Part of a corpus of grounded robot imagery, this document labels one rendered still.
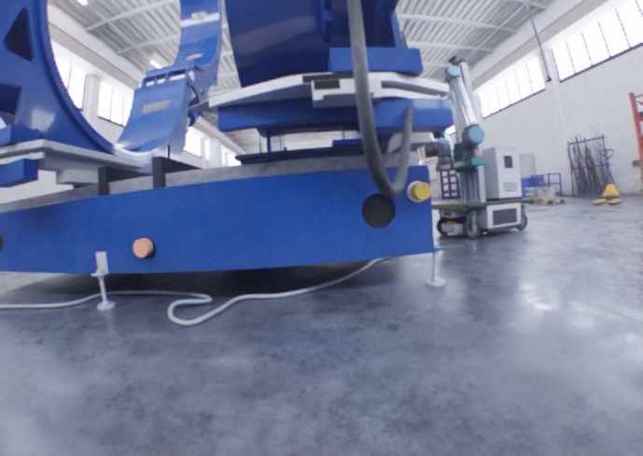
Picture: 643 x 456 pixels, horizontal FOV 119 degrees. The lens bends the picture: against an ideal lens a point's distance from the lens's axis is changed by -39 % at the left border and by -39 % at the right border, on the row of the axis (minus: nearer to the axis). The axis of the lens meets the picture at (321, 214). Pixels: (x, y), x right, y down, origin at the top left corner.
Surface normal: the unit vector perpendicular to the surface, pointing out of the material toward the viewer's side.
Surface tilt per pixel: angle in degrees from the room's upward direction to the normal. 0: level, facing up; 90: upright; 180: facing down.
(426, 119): 90
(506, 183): 90
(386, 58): 90
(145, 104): 73
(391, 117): 90
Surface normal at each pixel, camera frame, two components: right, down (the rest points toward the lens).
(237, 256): 0.03, 0.04
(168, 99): 0.00, -0.25
